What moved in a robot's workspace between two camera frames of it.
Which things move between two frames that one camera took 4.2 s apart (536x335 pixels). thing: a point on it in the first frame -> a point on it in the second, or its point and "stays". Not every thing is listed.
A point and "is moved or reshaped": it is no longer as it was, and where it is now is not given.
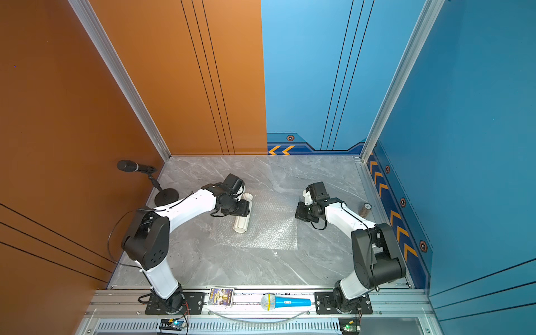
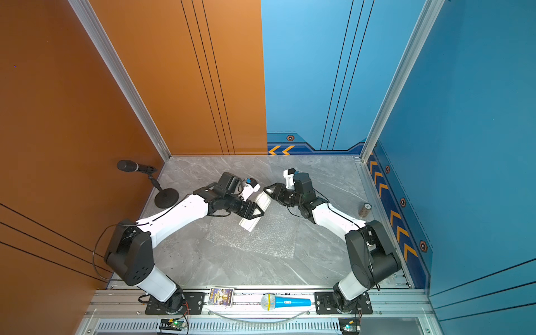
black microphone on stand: [165, 197] stays
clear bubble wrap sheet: [273, 225] is moved or reshaped
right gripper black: [300, 214] -> [278, 193]
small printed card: [220, 296] stays
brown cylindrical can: [365, 211] stays
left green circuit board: [172, 324] stays
